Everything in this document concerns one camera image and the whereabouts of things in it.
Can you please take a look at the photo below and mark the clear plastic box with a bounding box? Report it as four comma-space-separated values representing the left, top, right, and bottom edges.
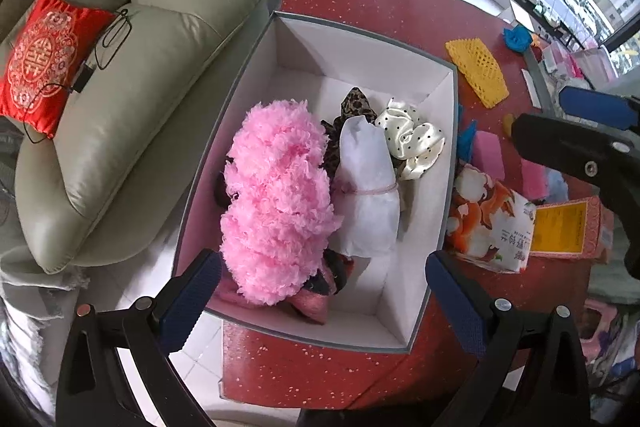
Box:
542, 44, 581, 78

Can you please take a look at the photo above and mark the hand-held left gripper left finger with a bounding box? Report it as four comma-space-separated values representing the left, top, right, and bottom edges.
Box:
55, 248, 223, 427

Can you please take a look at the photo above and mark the orange print tissue pack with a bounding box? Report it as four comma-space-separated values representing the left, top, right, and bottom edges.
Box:
445, 163, 537, 274

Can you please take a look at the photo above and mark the leopard print cloth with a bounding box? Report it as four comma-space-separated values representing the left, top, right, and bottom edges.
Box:
320, 87, 381, 178

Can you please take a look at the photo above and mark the yellow foam net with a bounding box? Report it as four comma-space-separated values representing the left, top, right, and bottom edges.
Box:
445, 37, 510, 108

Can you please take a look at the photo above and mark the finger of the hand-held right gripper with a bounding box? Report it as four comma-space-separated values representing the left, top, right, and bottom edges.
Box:
559, 86, 640, 131
511, 114, 640, 279

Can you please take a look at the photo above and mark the pink fuzzy towel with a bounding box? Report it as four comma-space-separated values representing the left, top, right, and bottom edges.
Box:
520, 159, 551, 200

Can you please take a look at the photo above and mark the pink plastic stool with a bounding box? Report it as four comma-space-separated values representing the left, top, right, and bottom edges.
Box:
582, 299, 621, 348

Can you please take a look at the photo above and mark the white storage box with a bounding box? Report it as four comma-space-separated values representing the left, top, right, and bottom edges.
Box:
171, 11, 458, 354

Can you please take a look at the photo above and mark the magenta knit square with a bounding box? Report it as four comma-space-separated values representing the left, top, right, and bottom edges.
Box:
472, 132, 506, 180

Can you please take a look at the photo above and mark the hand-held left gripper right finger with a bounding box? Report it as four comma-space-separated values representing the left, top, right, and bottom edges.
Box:
425, 251, 592, 427

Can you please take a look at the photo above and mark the grey tray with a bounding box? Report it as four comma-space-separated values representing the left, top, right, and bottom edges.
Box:
520, 57, 566, 118

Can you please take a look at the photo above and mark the red embroidered cushion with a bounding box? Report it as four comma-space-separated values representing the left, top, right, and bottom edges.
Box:
0, 0, 117, 140

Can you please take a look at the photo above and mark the beige leather sofa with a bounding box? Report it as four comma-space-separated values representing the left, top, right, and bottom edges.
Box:
0, 0, 273, 275

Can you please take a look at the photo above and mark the cream polka dot scrunchie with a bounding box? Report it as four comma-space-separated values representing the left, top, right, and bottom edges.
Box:
375, 99, 446, 182

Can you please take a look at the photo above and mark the pink navy striped knit hat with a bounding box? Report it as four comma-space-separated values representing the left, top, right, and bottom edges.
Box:
212, 252, 356, 325

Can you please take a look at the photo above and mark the white bundle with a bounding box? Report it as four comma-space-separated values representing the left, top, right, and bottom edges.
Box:
332, 116, 402, 258

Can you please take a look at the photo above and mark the black cable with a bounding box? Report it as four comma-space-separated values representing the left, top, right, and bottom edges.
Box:
20, 7, 135, 145

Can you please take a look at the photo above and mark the pink tissue box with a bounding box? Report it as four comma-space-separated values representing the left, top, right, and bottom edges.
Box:
529, 197, 615, 264

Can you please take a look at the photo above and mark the pink fluffy plush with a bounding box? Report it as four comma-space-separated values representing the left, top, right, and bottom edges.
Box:
220, 99, 341, 307

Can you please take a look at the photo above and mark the light blue fluffy cloth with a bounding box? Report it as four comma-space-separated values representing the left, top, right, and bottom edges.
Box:
545, 169, 568, 202

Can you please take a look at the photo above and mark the teal blue cloth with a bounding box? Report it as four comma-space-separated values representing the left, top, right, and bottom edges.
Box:
502, 25, 535, 54

